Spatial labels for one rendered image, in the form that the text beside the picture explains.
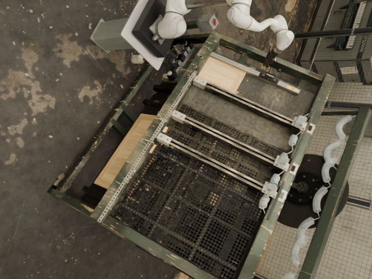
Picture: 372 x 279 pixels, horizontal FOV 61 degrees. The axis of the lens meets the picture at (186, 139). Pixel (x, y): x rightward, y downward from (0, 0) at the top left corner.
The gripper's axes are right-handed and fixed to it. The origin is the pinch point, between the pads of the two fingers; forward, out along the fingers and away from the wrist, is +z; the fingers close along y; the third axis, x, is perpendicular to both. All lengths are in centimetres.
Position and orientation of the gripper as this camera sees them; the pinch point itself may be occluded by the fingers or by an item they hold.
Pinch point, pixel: (265, 63)
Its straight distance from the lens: 306.1
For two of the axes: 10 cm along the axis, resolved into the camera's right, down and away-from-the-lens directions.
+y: -3.0, -9.1, 2.7
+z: -2.4, 3.5, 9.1
